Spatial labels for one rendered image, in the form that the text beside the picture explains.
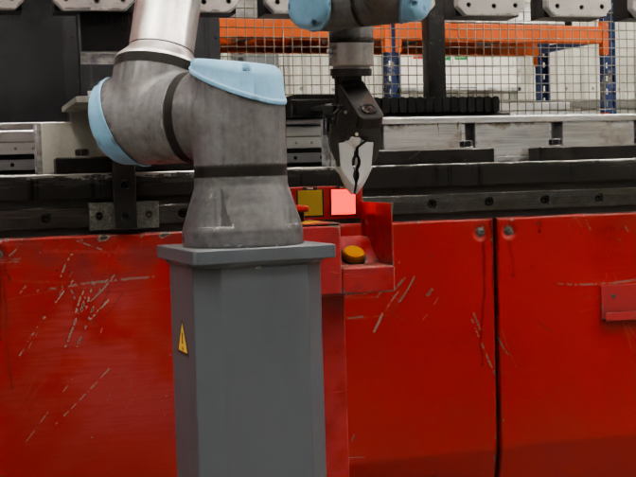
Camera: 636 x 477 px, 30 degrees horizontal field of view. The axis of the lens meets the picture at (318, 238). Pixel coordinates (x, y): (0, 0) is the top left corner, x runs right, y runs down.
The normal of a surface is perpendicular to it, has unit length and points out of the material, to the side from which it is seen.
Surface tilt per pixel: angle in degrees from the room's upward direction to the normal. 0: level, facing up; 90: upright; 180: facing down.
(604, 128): 90
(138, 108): 79
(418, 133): 90
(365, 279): 90
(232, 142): 90
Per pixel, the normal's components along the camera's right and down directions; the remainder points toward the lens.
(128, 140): -0.43, 0.53
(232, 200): -0.14, -0.25
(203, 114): -0.51, 0.06
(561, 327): 0.29, 0.04
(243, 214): 0.10, -0.26
